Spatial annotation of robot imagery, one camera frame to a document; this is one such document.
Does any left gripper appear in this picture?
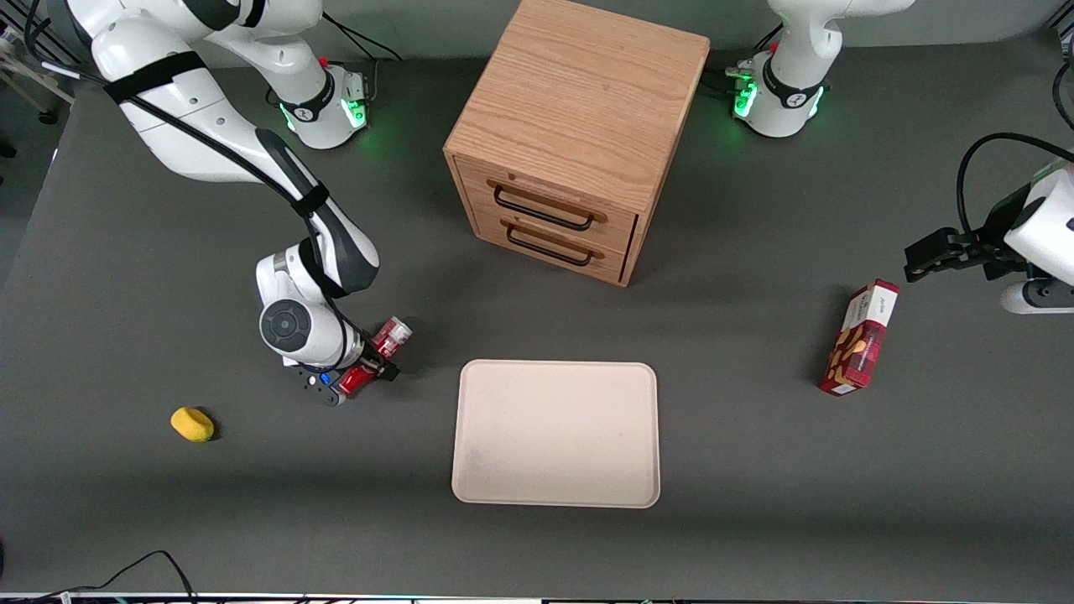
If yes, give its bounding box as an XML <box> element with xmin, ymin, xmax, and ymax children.
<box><xmin>904</xmin><ymin>227</ymin><xmax>1030</xmax><ymax>283</ymax></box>

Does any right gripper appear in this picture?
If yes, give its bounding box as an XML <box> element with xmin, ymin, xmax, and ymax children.
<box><xmin>338</xmin><ymin>331</ymin><xmax>402</xmax><ymax>383</ymax></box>

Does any red coke bottle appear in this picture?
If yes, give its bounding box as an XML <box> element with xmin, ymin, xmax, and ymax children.
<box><xmin>338</xmin><ymin>316</ymin><xmax>414</xmax><ymax>397</ymax></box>

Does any beige rectangular tray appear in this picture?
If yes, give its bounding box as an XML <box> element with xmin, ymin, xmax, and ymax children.
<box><xmin>451</xmin><ymin>360</ymin><xmax>662</xmax><ymax>509</ymax></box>

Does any red snack box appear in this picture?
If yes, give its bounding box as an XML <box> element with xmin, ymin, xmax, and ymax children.
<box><xmin>819</xmin><ymin>279</ymin><xmax>900</xmax><ymax>397</ymax></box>

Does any yellow sponge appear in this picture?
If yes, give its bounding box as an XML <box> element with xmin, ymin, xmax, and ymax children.
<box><xmin>170</xmin><ymin>407</ymin><xmax>216</xmax><ymax>443</ymax></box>

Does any wooden drawer front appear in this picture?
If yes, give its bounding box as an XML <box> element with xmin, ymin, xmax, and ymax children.
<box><xmin>470</xmin><ymin>206</ymin><xmax>632</xmax><ymax>284</ymax></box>
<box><xmin>453</xmin><ymin>156</ymin><xmax>640</xmax><ymax>253</ymax></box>

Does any wooden drawer cabinet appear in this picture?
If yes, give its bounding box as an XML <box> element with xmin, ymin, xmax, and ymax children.
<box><xmin>443</xmin><ymin>0</ymin><xmax>712</xmax><ymax>289</ymax></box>

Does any metal equipment stand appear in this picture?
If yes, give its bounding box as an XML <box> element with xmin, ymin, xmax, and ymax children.
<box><xmin>0</xmin><ymin>0</ymin><xmax>78</xmax><ymax>127</ymax></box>

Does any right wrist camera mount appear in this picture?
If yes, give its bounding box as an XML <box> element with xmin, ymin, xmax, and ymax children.
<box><xmin>283</xmin><ymin>361</ymin><xmax>347</xmax><ymax>409</ymax></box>

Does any black looped cable left arm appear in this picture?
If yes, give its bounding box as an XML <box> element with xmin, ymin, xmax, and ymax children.
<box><xmin>958</xmin><ymin>133</ymin><xmax>1074</xmax><ymax>244</ymax></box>

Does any black drawer handle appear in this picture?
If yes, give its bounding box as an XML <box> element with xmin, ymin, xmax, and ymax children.
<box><xmin>493</xmin><ymin>185</ymin><xmax>596</xmax><ymax>232</ymax></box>
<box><xmin>505</xmin><ymin>224</ymin><xmax>594</xmax><ymax>268</ymax></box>

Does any black curved cable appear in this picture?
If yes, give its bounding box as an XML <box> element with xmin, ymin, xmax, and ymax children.
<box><xmin>1052</xmin><ymin>59</ymin><xmax>1074</xmax><ymax>132</ymax></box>

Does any black cable left arm base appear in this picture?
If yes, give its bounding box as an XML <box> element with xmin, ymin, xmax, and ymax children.
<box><xmin>703</xmin><ymin>23</ymin><xmax>785</xmax><ymax>95</ymax></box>

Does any black cable arm base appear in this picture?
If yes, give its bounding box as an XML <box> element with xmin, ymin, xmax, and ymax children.
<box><xmin>321</xmin><ymin>13</ymin><xmax>404</xmax><ymax>64</ymax></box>
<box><xmin>703</xmin><ymin>23</ymin><xmax>785</xmax><ymax>95</ymax></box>

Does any thin black table cable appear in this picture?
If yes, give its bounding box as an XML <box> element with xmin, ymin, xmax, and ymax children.
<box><xmin>0</xmin><ymin>549</ymin><xmax>199</xmax><ymax>604</ymax></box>

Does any black cable right arm base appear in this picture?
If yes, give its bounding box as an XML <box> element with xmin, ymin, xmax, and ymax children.
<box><xmin>321</xmin><ymin>13</ymin><xmax>404</xmax><ymax>64</ymax></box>

